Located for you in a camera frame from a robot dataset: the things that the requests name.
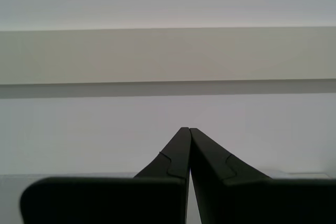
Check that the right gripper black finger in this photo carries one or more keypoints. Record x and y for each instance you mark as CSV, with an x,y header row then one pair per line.
x,y
262,200
105,200

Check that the beige horizontal wall panel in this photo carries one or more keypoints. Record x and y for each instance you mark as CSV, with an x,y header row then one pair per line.
x,y
168,56

